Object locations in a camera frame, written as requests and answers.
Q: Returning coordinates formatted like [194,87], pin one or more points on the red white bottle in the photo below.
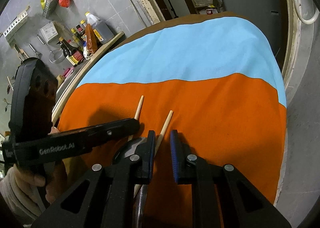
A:
[209,11]

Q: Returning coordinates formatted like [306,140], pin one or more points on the grey cabinet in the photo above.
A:
[265,14]

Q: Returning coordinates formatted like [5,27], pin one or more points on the dark soy sauce bottle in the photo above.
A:
[73,54]

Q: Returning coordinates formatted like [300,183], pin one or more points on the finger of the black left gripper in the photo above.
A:
[110,130]

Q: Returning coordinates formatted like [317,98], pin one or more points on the white wall box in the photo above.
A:
[49,32]

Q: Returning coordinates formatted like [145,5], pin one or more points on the orange sauce bottle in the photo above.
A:
[91,39]

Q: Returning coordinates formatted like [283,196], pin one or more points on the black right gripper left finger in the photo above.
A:
[146,153]

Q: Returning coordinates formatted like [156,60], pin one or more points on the mesh strainer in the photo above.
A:
[55,56]

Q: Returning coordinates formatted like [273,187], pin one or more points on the large oil jug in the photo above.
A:
[100,28]

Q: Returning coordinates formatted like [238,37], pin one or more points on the silver table knife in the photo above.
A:
[141,191]

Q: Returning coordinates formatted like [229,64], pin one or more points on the white wall rack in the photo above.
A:
[15,25]

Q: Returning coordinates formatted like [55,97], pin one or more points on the person's left hand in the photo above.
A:
[55,185]

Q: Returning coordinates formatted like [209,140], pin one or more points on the wire wall basket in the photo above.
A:
[49,8]

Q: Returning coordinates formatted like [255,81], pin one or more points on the striped blue orange brown cloth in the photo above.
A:
[220,77]

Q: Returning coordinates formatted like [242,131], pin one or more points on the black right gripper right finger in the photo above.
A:
[184,162]

